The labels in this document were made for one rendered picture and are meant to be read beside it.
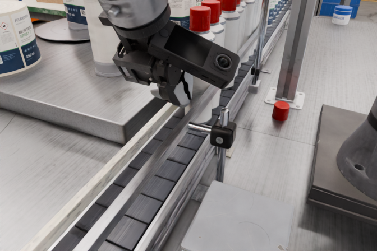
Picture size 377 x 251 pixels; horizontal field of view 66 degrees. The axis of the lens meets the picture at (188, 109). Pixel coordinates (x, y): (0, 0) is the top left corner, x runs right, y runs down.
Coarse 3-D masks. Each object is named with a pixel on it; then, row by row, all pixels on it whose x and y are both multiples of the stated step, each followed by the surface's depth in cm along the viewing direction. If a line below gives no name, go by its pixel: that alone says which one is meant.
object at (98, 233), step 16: (256, 32) 75; (208, 96) 46; (192, 112) 42; (176, 128) 39; (176, 144) 37; (160, 160) 34; (144, 176) 31; (128, 192) 29; (112, 208) 28; (128, 208) 29; (96, 224) 26; (112, 224) 27; (96, 240) 25
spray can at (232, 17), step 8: (224, 0) 56; (232, 0) 56; (224, 8) 57; (232, 8) 57; (224, 16) 57; (232, 16) 57; (232, 24) 58; (232, 32) 59; (224, 40) 59; (232, 40) 60; (232, 48) 61; (232, 80) 65; (224, 88) 65
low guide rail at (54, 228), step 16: (160, 112) 51; (144, 128) 47; (128, 144) 43; (112, 160) 40; (128, 160) 43; (96, 176) 38; (112, 176) 40; (80, 192) 35; (96, 192) 37; (64, 208) 33; (80, 208) 35; (48, 224) 31; (64, 224) 33; (32, 240) 30; (48, 240) 31
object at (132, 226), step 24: (240, 72) 74; (168, 120) 55; (192, 144) 49; (168, 168) 44; (120, 192) 40; (144, 192) 40; (168, 192) 40; (96, 216) 36; (144, 216) 36; (72, 240) 34; (120, 240) 34
